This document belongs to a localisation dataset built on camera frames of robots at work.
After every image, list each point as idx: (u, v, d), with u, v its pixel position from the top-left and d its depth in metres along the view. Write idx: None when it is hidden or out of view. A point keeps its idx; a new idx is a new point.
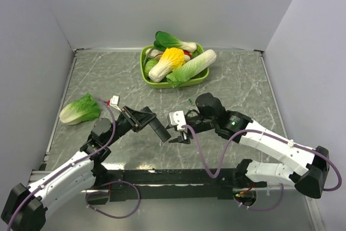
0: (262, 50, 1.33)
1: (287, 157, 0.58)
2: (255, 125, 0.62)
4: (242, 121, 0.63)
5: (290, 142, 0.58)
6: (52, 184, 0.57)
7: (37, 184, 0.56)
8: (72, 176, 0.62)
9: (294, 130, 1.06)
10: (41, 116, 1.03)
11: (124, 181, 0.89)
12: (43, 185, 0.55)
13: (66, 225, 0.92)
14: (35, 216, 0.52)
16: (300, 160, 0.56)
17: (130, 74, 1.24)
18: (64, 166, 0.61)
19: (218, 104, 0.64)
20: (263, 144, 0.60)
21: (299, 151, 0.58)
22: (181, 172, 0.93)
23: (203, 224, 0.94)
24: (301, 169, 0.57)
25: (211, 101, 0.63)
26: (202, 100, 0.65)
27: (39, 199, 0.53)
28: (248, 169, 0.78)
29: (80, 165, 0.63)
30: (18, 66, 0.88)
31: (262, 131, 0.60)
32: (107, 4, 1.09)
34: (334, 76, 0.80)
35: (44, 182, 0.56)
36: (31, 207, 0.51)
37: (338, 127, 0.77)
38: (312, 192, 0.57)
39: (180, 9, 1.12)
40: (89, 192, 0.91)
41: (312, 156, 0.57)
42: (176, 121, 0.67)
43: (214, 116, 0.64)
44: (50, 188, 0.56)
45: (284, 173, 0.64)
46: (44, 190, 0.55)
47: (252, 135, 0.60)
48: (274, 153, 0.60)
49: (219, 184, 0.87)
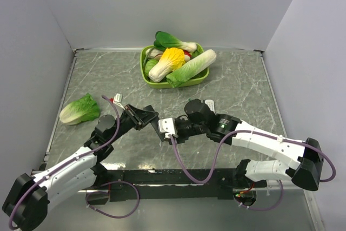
0: (263, 50, 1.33)
1: (279, 152, 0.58)
2: (244, 125, 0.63)
4: (231, 123, 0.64)
5: (278, 137, 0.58)
6: (57, 176, 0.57)
7: (41, 175, 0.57)
8: (77, 170, 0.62)
9: (294, 130, 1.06)
10: (41, 116, 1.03)
11: (124, 181, 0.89)
12: (48, 176, 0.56)
13: (65, 225, 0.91)
14: (39, 206, 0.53)
16: (292, 154, 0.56)
17: (130, 74, 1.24)
18: (70, 158, 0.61)
19: (206, 109, 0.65)
20: (253, 142, 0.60)
21: (289, 145, 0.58)
22: (181, 172, 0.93)
23: (203, 224, 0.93)
24: (294, 163, 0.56)
25: (199, 107, 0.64)
26: (190, 106, 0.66)
27: (43, 189, 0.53)
28: (248, 169, 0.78)
29: (84, 159, 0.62)
30: (19, 65, 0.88)
31: (251, 130, 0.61)
32: (108, 4, 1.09)
34: (334, 76, 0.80)
35: (49, 173, 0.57)
36: (35, 197, 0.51)
37: (338, 128, 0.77)
38: (308, 185, 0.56)
39: (180, 9, 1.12)
40: (89, 192, 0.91)
41: (303, 148, 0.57)
42: (164, 129, 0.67)
43: (204, 120, 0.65)
44: (54, 179, 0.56)
45: (280, 170, 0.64)
46: (49, 181, 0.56)
47: (241, 135, 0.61)
48: (266, 151, 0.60)
49: (219, 183, 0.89)
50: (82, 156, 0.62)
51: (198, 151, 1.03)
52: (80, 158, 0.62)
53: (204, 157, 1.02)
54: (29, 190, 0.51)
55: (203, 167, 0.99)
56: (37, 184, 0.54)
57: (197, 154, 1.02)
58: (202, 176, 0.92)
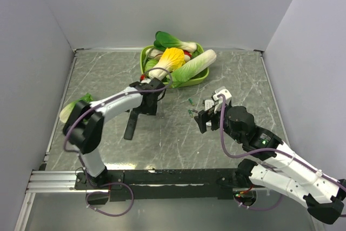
0: (262, 50, 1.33)
1: (313, 185, 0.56)
2: (286, 147, 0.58)
4: (272, 141, 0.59)
5: (318, 172, 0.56)
6: (111, 106, 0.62)
7: (97, 102, 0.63)
8: (125, 104, 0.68)
9: (294, 130, 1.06)
10: (41, 116, 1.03)
11: (125, 184, 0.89)
12: (103, 104, 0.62)
13: (64, 225, 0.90)
14: (94, 132, 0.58)
16: (326, 191, 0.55)
17: (130, 74, 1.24)
18: (118, 93, 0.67)
19: (252, 119, 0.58)
20: (291, 169, 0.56)
21: (324, 182, 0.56)
22: (181, 172, 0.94)
23: (203, 224, 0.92)
24: (324, 199, 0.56)
25: (244, 116, 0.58)
26: (234, 112, 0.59)
27: (99, 112, 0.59)
28: (252, 172, 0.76)
29: (132, 96, 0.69)
30: (19, 65, 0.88)
31: (292, 156, 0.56)
32: (108, 3, 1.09)
34: (335, 75, 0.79)
35: (104, 101, 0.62)
36: (94, 118, 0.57)
37: (338, 128, 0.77)
38: (325, 218, 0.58)
39: (180, 10, 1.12)
40: (89, 192, 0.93)
41: (336, 188, 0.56)
42: (218, 91, 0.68)
43: (245, 131, 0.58)
44: (108, 107, 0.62)
45: (297, 192, 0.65)
46: (104, 107, 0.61)
47: (281, 158, 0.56)
48: (298, 179, 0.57)
49: (219, 183, 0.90)
50: (130, 93, 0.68)
51: (199, 150, 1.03)
52: (128, 94, 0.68)
53: (204, 157, 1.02)
54: (87, 112, 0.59)
55: (203, 168, 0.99)
56: (94, 109, 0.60)
57: (197, 154, 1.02)
58: (202, 176, 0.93)
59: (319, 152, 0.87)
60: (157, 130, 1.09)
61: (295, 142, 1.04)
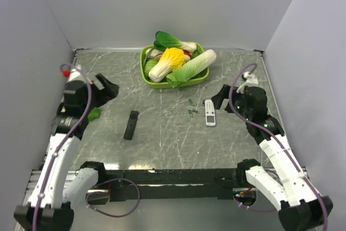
0: (263, 50, 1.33)
1: (290, 183, 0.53)
2: (284, 139, 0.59)
4: (274, 128, 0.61)
5: (301, 172, 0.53)
6: (52, 186, 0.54)
7: (35, 197, 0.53)
8: (66, 160, 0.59)
9: (293, 130, 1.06)
10: (41, 116, 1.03)
11: (124, 178, 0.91)
12: (42, 193, 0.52)
13: None
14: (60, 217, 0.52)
16: (299, 193, 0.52)
17: (130, 74, 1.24)
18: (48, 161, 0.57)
19: (264, 103, 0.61)
20: (276, 158, 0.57)
21: (304, 185, 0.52)
22: (181, 172, 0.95)
23: (203, 224, 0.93)
24: (294, 200, 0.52)
25: (259, 96, 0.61)
26: (254, 89, 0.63)
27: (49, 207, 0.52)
28: (251, 169, 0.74)
29: (64, 150, 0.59)
30: (19, 65, 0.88)
31: (284, 147, 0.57)
32: (107, 3, 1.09)
34: (334, 75, 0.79)
35: (41, 190, 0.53)
36: (48, 215, 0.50)
37: (338, 128, 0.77)
38: (288, 224, 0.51)
39: (180, 9, 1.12)
40: (90, 192, 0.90)
41: (313, 198, 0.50)
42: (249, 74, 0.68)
43: (253, 109, 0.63)
44: (51, 190, 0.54)
45: (277, 194, 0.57)
46: (47, 196, 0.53)
47: (272, 144, 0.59)
48: (280, 172, 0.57)
49: (219, 182, 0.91)
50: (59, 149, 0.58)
51: (198, 150, 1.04)
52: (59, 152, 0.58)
53: (204, 157, 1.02)
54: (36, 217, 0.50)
55: (203, 167, 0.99)
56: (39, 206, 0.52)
57: (197, 154, 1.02)
58: (201, 176, 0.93)
59: (319, 152, 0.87)
60: (157, 130, 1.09)
61: (295, 143, 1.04)
